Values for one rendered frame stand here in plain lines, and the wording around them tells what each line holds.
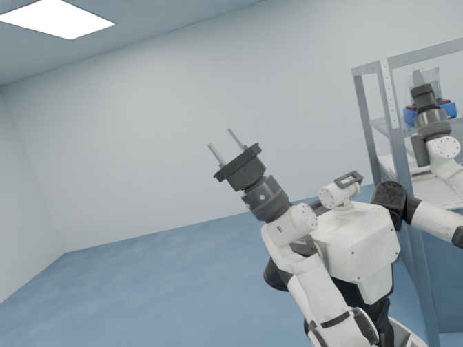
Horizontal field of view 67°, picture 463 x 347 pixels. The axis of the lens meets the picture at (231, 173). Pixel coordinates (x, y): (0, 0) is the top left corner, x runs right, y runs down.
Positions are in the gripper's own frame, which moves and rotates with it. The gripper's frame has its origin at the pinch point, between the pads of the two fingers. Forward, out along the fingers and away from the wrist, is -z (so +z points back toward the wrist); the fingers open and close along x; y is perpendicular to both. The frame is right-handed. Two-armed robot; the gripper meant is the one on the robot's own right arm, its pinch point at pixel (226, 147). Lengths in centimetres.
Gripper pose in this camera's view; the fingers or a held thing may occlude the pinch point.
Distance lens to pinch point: 79.1
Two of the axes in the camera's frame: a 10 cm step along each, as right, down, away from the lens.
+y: -0.9, 0.9, -9.9
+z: 6.1, 8.0, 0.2
